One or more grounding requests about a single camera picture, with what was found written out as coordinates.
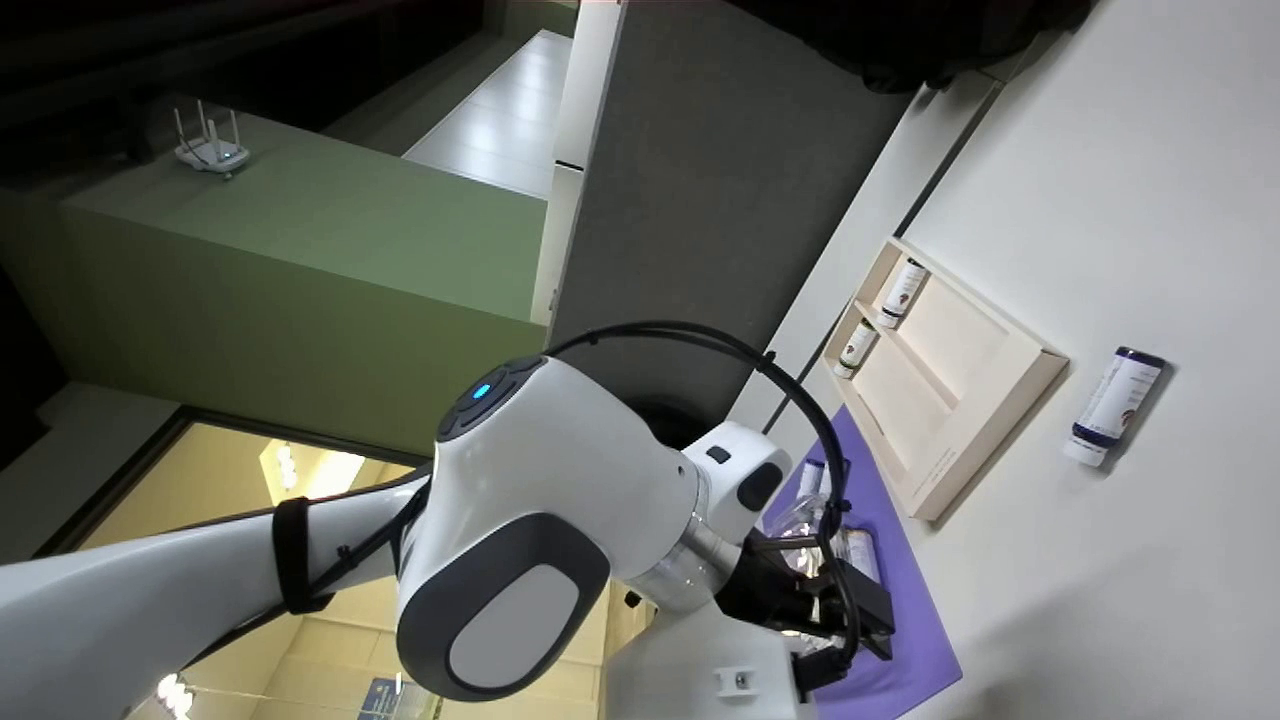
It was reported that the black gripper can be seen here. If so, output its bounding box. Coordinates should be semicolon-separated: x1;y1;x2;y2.
722;533;897;698

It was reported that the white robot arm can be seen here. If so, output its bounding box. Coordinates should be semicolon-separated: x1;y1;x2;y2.
0;357;897;720

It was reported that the purple mat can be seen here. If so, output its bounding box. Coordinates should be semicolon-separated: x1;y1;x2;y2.
783;404;966;720

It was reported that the white vial in tray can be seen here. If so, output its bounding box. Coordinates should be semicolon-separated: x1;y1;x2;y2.
834;321;878;372
878;262;927;321

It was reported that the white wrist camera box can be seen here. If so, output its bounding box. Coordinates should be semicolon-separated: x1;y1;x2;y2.
682;421;790;544

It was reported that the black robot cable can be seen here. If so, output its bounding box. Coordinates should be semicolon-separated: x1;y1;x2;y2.
275;316;850;618

